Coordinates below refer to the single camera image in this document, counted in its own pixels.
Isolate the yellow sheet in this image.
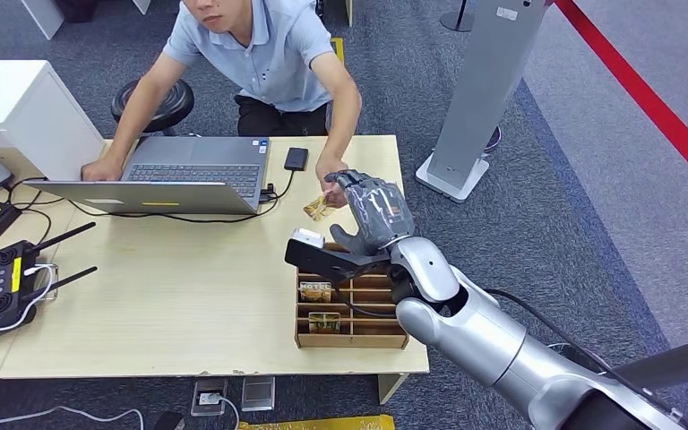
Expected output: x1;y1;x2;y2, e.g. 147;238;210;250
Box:
236;414;396;430

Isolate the gold hotel card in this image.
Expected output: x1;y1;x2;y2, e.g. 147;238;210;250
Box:
298;280;334;305

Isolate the long black cable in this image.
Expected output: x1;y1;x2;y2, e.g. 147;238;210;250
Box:
5;176;280;225

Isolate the red barrier belt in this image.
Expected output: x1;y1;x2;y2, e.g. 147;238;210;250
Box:
551;0;688;206

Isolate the person's right hand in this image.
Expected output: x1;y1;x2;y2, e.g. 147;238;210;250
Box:
81;157;125;183

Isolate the grey floor plate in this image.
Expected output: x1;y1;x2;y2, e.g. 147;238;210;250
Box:
240;375;276;413

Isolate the short black drive cable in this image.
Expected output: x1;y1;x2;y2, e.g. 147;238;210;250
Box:
259;170;296;206

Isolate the brown divided card box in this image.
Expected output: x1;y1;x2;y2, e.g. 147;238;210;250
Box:
294;242;410;350

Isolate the white socket cable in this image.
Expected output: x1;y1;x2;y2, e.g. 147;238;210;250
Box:
213;394;241;430

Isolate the grey laptop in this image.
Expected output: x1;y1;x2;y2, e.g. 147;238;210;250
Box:
23;136;271;216

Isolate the dark grey metal bar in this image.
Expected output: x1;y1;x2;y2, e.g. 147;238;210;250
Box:
611;348;688;393

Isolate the dark stanchion base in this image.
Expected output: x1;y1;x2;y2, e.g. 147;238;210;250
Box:
438;0;477;34

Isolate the floor power socket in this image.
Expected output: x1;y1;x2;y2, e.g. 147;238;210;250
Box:
190;378;229;417

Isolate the person's left hand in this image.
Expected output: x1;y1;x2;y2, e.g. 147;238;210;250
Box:
315;157;351;210

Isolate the black camera cable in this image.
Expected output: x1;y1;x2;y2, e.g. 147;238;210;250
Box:
332;270;399;320

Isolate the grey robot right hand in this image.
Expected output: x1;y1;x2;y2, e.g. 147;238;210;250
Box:
323;169;417;257

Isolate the round silver base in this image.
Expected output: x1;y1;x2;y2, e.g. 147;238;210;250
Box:
548;340;615;375

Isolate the grey kiosk pillar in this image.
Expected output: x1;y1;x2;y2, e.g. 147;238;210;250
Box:
415;0;550;205

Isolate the person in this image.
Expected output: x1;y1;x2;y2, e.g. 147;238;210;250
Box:
81;0;363;210

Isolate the white furniture panel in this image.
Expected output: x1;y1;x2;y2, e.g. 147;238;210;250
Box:
20;0;66;41

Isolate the black remote controller with antennas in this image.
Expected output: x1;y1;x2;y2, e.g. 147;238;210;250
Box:
0;222;99;349

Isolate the black external drive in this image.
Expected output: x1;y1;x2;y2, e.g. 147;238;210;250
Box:
283;147;310;173

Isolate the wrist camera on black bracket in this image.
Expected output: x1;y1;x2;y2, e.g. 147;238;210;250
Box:
284;228;392;286

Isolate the white floor cable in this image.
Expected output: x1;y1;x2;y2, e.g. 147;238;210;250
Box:
0;405;145;430

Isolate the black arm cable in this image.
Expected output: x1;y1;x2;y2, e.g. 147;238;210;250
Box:
483;288;677;417

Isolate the black round stool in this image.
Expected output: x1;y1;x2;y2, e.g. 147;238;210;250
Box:
111;78;195;136

